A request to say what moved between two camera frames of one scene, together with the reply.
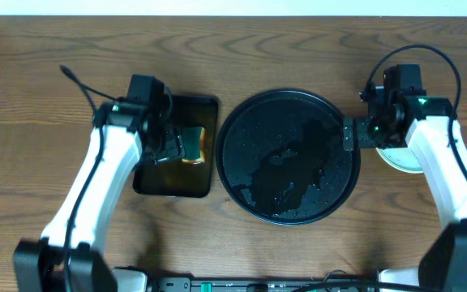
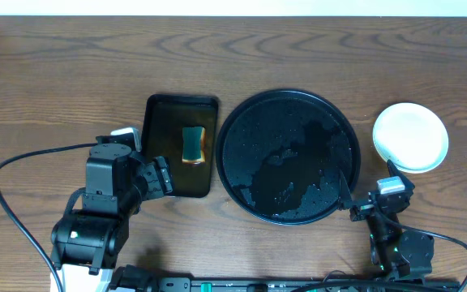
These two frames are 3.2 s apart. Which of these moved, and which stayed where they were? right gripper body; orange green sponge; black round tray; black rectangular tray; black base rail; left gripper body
Moved: right gripper body; left gripper body
Stayed: black round tray; orange green sponge; black base rail; black rectangular tray
